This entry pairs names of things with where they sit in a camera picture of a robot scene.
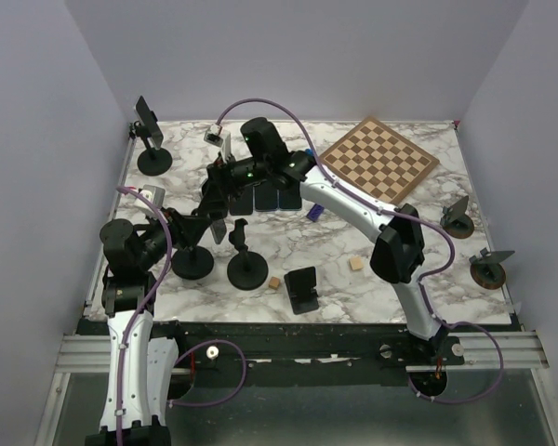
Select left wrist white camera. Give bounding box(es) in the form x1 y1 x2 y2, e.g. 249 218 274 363
133 185 166 218

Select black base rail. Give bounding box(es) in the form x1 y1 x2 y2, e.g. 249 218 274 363
76 320 466 389

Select light wooden cube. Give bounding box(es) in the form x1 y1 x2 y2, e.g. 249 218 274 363
349 256 364 271

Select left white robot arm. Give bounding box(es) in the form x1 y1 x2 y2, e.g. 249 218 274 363
85 207 212 445

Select purple lego brick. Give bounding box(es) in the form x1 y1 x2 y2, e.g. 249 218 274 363
306 203 325 222

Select wooden chessboard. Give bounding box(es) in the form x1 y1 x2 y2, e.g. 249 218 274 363
320 117 439 205

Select black folding phone stand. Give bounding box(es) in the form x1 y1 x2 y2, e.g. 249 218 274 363
284 267 319 315

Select brown wooden cube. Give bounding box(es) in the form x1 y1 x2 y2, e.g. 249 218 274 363
269 277 280 290

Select black phone blue edge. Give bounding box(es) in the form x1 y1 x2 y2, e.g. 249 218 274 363
278 188 302 211

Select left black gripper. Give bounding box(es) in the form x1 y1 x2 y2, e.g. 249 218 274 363
138 205 213 270

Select aluminium extrusion rail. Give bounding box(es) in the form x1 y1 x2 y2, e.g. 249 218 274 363
56 332 550 373

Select round stand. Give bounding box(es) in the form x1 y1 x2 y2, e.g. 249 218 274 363
440 195 475 239
130 121 173 177
469 248 515 290
227 218 269 291
171 246 214 281

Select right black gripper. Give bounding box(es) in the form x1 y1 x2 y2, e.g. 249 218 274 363
195 152 269 216

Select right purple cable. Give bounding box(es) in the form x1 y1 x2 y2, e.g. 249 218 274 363
213 98 503 404

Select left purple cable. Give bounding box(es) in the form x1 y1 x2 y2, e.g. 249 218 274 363
115 184 248 446

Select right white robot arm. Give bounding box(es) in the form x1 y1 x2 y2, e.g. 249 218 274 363
196 117 446 364

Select purple cable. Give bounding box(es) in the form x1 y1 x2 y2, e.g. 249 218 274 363
213 98 503 404
115 184 248 446

